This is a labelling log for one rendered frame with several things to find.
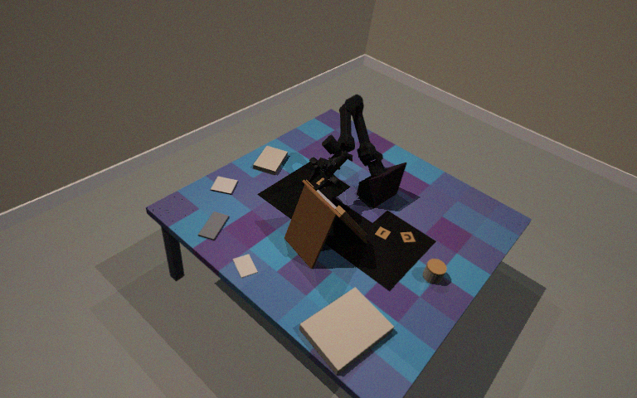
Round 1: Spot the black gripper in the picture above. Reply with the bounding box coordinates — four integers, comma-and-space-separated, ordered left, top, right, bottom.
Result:
308, 157, 342, 191

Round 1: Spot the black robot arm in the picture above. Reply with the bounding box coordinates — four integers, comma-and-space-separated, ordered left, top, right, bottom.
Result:
317, 94, 387, 177

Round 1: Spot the grey flat rectangular tile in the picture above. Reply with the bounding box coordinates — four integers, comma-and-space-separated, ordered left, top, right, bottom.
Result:
198, 211, 229, 240

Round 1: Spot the grey cylinder with orange top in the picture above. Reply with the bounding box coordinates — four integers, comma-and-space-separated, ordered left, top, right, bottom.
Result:
423, 259, 446, 284

